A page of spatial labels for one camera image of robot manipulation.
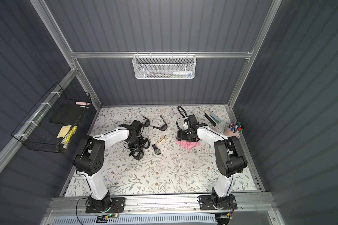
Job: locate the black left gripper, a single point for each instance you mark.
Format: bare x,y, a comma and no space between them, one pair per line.
136,146

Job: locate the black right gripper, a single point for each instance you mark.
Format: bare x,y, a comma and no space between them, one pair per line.
186,135

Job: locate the pink cloth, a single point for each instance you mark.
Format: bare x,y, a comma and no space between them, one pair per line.
187,145

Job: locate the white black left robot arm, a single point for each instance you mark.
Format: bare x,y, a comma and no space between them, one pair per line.
89,158

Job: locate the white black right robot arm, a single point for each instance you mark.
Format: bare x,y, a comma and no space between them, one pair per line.
229,158

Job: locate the green dial watch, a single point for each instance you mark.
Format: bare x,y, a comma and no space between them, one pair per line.
157,151

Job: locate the pink pen cup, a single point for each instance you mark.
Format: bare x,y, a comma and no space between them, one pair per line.
229,133

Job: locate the coloured markers bunch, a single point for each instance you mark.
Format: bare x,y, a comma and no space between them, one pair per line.
236,127

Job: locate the yellow sticky note pad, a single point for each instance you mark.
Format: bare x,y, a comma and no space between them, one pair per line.
64,131

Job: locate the black notebook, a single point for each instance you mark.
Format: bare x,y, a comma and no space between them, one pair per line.
68,114

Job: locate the black narrow strap watch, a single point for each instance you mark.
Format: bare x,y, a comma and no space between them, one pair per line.
147,143

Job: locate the beige strap watch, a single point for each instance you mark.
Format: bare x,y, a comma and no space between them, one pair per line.
162,140

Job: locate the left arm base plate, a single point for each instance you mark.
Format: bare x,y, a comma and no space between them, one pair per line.
107,205

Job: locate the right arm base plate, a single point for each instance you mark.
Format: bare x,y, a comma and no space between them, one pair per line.
211,202

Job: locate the white wire basket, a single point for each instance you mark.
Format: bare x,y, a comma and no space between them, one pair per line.
164,68

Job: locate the black wire basket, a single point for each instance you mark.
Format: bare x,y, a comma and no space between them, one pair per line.
51,127

